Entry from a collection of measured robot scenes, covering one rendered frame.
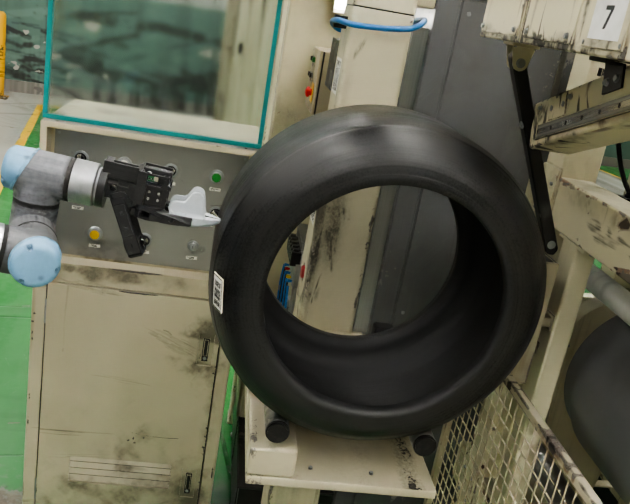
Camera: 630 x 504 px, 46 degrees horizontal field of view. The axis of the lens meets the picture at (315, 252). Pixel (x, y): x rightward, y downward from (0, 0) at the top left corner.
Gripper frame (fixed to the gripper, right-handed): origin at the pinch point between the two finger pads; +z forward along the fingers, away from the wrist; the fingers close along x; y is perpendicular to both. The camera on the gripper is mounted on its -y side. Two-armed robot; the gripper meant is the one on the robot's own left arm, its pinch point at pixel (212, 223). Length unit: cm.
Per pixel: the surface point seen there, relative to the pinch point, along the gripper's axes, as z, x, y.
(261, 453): 17.9, -9.1, -38.2
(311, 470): 29, -6, -42
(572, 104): 59, 6, 35
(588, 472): 122, 46, -63
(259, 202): 6.2, -10.4, 8.4
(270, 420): 18.1, -7.6, -32.0
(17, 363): -62, 168, -133
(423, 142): 29.2, -10.1, 24.2
